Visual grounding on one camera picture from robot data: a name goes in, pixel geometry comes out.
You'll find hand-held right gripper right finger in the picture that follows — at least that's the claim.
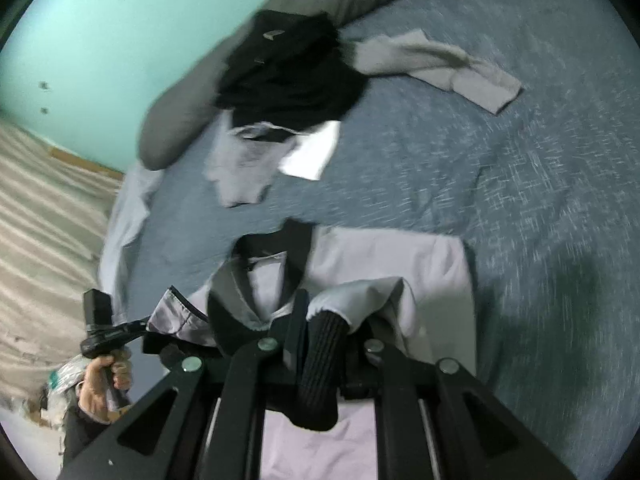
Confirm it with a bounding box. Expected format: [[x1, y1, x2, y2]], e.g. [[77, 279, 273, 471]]
[[345, 327, 576, 480]]

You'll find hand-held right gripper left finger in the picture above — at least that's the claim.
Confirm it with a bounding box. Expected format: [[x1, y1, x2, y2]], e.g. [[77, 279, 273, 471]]
[[57, 290, 311, 480]]

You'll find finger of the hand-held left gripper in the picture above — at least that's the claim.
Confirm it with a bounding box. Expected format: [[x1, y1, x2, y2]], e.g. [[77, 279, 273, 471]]
[[142, 331, 176, 358]]

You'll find lavender jacket with black collar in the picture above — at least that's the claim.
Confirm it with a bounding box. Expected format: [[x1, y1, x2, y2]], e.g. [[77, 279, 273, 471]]
[[147, 219, 478, 480]]

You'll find person's left forearm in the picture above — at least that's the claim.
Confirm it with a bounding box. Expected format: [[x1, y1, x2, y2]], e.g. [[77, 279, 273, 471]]
[[60, 405, 126, 466]]

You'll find person's left hand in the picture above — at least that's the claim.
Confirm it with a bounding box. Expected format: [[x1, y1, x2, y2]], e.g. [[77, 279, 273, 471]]
[[80, 352, 135, 423]]

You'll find clear plastic bag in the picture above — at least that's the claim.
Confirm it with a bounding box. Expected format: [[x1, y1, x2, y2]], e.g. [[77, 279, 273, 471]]
[[42, 355, 91, 426]]

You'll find beige curtain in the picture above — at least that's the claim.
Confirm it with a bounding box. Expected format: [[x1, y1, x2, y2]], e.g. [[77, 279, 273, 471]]
[[0, 117, 126, 411]]

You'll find light grey bed sheet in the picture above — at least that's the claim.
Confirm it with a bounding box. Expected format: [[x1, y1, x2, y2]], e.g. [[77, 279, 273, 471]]
[[97, 165, 166, 321]]

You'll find wooden board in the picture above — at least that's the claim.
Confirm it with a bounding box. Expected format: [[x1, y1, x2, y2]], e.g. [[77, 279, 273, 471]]
[[49, 147, 126, 181]]

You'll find white cloth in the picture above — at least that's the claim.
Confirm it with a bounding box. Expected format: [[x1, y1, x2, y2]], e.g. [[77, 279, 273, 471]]
[[277, 122, 342, 181]]

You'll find long dark grey pillow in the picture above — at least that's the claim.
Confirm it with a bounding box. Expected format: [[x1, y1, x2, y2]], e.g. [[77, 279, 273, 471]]
[[137, 0, 551, 171]]

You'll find black sweater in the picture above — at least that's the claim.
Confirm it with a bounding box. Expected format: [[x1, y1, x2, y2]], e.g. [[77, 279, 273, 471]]
[[215, 10, 366, 133]]

